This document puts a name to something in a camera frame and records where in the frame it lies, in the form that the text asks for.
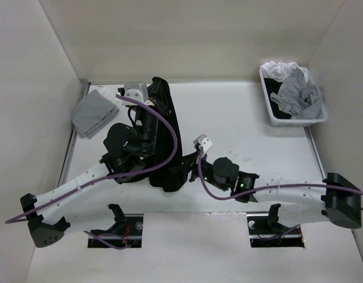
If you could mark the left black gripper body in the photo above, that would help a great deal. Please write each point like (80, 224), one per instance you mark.
(148, 121)

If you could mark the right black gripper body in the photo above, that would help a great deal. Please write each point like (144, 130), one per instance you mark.
(208, 171)

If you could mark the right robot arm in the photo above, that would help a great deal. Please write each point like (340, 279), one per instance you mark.
(333, 199)

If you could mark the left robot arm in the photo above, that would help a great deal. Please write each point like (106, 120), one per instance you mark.
(52, 215)

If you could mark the folded grey tank top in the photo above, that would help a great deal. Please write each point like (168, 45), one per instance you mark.
(92, 113)

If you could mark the black garment in basket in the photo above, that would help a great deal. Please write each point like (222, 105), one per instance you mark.
(272, 86)

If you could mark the grey garment in basket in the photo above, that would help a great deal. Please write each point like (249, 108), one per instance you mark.
(297, 98)

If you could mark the white garment in basket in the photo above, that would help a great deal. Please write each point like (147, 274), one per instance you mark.
(279, 71)

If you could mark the white laundry basket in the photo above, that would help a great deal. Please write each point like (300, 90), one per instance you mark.
(275, 122)

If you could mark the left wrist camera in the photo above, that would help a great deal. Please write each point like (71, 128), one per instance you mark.
(136, 91)

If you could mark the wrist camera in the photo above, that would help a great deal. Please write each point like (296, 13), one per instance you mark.
(136, 91)
(202, 143)

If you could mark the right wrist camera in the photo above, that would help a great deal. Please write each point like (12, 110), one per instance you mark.
(202, 143)

